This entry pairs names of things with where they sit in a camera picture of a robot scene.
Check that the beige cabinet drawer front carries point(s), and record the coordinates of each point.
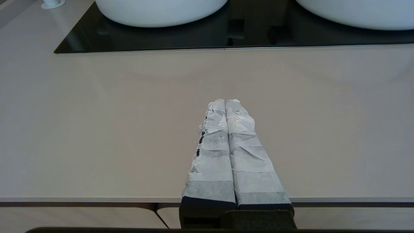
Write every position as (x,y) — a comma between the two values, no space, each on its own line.
(81,217)

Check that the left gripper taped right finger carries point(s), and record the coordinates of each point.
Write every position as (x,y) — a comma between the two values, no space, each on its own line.
(252,168)

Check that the white round pole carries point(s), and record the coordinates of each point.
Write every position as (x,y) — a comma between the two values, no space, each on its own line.
(51,3)

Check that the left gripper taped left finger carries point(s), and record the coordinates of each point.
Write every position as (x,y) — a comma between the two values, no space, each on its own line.
(212,161)

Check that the black glass induction cooktop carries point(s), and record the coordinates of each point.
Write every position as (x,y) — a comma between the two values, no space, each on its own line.
(194,37)

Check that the white round cooking pot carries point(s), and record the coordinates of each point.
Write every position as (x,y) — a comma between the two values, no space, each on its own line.
(161,14)
(362,14)

